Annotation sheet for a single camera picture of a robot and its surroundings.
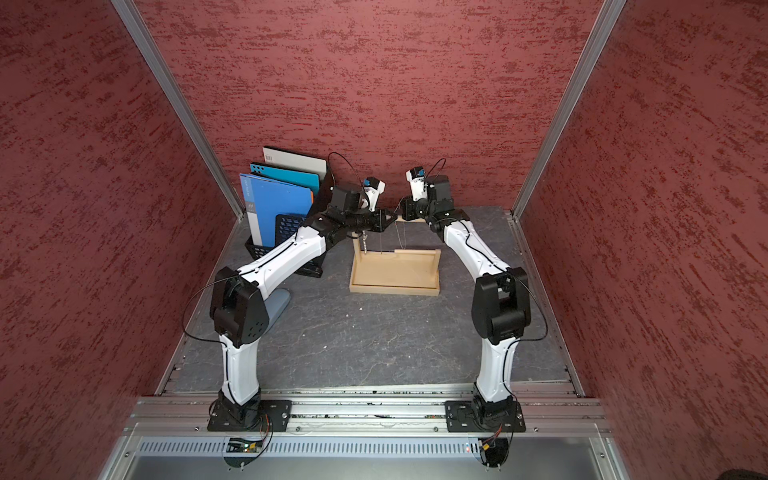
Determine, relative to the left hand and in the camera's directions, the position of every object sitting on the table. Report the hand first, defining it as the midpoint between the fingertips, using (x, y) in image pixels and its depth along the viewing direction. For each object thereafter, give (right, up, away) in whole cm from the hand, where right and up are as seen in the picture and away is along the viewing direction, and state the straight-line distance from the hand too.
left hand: (396, 220), depth 84 cm
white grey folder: (-37, +22, +15) cm, 46 cm away
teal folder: (-35, +15, +8) cm, 39 cm away
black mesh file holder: (-32, -1, +3) cm, 32 cm away
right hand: (+2, +6, +7) cm, 9 cm away
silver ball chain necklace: (+2, -4, +28) cm, 28 cm away
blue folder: (-40, +7, +5) cm, 41 cm away
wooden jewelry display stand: (+3, -17, +18) cm, 25 cm away
